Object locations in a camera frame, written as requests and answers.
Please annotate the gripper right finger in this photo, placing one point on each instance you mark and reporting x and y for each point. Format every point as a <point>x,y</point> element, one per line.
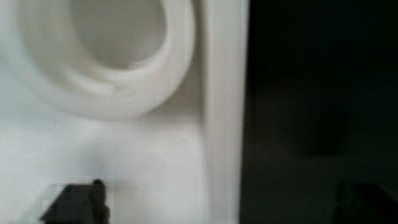
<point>366,204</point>

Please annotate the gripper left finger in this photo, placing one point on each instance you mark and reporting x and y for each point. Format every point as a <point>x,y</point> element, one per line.
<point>78,206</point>

